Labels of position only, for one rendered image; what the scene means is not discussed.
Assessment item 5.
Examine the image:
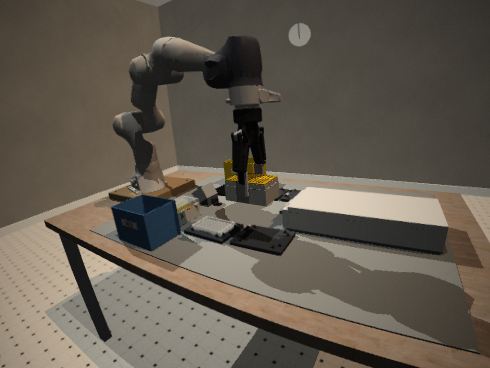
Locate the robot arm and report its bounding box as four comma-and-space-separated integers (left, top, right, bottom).
112, 34, 281, 194

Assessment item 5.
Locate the yellow bin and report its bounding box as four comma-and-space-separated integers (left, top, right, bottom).
223, 157, 266, 180

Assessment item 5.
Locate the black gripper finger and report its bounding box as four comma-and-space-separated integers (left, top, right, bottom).
231, 129, 254, 197
250, 127, 266, 174

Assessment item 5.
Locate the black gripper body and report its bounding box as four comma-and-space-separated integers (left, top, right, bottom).
233, 108, 262, 143

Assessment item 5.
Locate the grey bench mat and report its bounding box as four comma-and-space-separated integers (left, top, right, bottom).
90, 195, 480, 354

